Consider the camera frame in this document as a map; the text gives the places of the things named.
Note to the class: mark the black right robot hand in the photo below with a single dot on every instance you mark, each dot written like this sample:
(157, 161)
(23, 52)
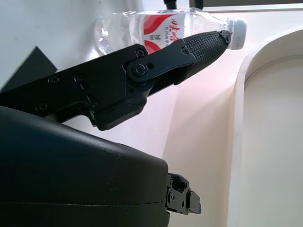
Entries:
(71, 177)

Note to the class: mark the clear water bottle red label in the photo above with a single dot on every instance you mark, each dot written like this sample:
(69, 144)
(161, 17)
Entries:
(118, 28)

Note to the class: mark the black tape marker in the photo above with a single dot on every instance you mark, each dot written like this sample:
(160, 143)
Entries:
(35, 66)

